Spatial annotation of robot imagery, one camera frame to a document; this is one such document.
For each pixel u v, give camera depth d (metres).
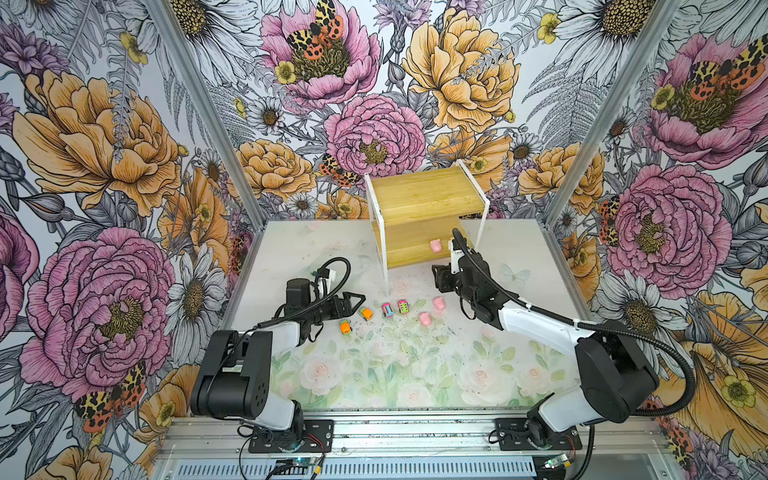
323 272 0.84
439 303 0.97
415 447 0.74
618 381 0.44
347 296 0.82
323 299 0.69
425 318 0.94
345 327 0.90
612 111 0.89
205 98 0.86
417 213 0.78
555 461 0.72
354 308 0.83
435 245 0.90
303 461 0.71
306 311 0.67
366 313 0.94
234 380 0.45
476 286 0.67
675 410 0.43
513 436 0.73
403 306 0.95
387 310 0.94
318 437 0.74
